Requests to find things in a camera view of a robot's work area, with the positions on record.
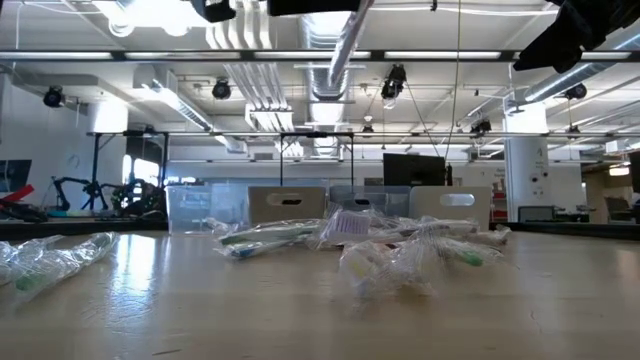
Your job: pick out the silver ventilation duct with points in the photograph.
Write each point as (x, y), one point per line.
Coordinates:
(325, 82)

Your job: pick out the small dark desk monitor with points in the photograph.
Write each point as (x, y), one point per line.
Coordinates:
(536, 214)

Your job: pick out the black background rig frame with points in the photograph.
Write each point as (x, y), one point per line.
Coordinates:
(94, 160)

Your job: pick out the clear plastic bin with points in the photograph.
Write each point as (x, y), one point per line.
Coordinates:
(195, 210)

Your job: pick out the dark wall screen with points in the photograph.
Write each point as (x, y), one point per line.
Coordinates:
(15, 172)

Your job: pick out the black ceiling spotlight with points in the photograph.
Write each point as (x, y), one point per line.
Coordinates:
(53, 96)
(221, 90)
(395, 80)
(576, 91)
(481, 127)

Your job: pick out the white building column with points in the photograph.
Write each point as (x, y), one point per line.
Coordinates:
(525, 175)

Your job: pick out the blue toothbrush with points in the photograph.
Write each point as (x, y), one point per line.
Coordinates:
(250, 250)

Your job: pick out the black background robot arm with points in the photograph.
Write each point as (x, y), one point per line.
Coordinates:
(135, 200)

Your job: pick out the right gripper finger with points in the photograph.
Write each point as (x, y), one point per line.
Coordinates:
(550, 55)

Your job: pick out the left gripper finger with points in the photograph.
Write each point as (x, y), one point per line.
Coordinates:
(310, 6)

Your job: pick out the dark smoky plastic bin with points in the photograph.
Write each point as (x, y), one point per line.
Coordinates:
(390, 200)

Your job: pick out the light grey plastic bin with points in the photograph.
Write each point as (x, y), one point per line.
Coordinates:
(310, 215)

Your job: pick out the black rack frame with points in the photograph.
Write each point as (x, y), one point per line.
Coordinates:
(316, 134)

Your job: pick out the white plastic bin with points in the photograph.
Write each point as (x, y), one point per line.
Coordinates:
(425, 212)

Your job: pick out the large black monitor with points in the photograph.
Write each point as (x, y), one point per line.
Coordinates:
(412, 172)

